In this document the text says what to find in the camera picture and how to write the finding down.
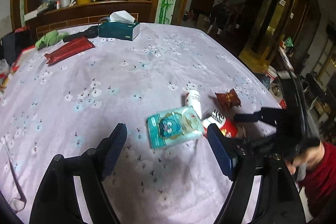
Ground red white carton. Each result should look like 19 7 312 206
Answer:
202 110 245 138

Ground dark red snack wrapper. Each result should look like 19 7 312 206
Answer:
215 89 242 111

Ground white small tube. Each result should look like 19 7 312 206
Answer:
185 90 202 119

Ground teal tissue pack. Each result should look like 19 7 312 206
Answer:
147 106 205 150

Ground person's right hand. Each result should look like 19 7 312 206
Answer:
285 142 325 174

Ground purple framed eyeglasses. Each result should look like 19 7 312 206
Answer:
1 138 27 214

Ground white plastic bucket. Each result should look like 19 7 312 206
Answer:
265 66 277 84

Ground plastic bag on sofa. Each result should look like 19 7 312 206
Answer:
0 59 11 89

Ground red flat pouch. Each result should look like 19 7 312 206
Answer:
45 36 95 65

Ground green cloth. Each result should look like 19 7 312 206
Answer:
35 30 69 50

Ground dark green tissue box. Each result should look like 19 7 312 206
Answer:
98 10 140 41

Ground wooden counter with clutter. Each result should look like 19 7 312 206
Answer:
26 0 154 36

